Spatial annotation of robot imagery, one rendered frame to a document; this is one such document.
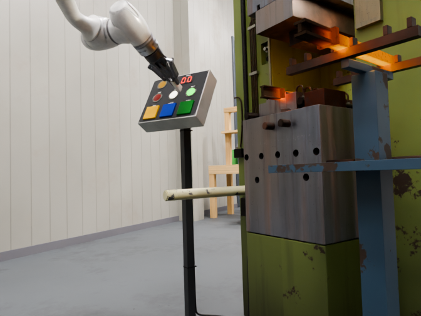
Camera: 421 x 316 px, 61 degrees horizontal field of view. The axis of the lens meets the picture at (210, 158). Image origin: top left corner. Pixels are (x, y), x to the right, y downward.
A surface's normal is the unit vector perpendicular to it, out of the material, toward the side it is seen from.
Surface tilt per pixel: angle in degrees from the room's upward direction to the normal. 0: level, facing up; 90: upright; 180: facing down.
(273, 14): 90
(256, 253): 90
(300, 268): 90
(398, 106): 90
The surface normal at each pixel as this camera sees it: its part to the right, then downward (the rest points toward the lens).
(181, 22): -0.49, -0.03
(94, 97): 0.87, -0.05
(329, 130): 0.57, -0.05
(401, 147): -0.82, 0.00
